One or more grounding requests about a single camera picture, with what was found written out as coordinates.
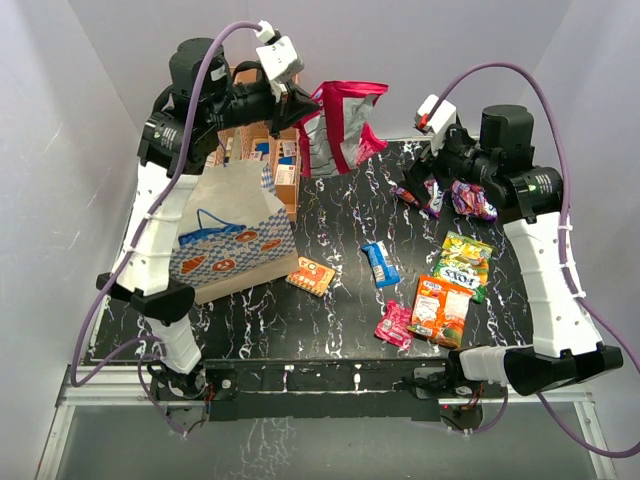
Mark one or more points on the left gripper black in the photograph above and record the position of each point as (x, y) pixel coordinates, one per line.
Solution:
(295, 103)

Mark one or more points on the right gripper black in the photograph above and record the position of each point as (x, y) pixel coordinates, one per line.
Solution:
(415, 177)

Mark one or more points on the magenta silver snack bag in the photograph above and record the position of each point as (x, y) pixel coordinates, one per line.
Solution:
(337, 138)

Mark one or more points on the orange Fox's candy bag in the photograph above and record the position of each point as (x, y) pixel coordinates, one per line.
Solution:
(439, 311)

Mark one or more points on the white checkered paper bag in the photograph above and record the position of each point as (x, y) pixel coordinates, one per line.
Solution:
(240, 193)

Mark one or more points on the blue Slendy snack bag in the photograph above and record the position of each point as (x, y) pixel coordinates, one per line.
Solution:
(207, 233)

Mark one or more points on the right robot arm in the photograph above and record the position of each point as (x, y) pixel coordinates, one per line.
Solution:
(566, 346)

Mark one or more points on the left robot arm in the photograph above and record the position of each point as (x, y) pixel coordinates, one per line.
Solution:
(181, 132)

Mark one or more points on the green Fox's candy bag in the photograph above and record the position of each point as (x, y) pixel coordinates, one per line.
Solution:
(465, 262)

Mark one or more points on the red white box right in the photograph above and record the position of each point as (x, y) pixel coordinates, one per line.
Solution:
(288, 148)

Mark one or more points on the orange plastic file organizer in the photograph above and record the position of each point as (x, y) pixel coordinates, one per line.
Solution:
(239, 143)

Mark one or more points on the white card with red logo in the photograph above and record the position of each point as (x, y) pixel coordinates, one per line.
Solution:
(285, 175)

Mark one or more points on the blue wafer bar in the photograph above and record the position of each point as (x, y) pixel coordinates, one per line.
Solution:
(384, 272)

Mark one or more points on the orange cracker pack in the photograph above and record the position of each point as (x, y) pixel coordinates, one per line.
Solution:
(311, 277)

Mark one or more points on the pink candy pack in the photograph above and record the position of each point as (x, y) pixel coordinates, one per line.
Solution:
(393, 326)

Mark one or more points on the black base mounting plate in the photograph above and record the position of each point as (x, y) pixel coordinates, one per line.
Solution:
(416, 388)

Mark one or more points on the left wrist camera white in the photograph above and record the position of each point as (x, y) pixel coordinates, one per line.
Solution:
(277, 55)

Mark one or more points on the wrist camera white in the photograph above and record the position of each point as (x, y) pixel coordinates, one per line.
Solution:
(435, 123)
(277, 55)

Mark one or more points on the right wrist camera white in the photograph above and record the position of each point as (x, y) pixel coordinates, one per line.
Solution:
(435, 123)

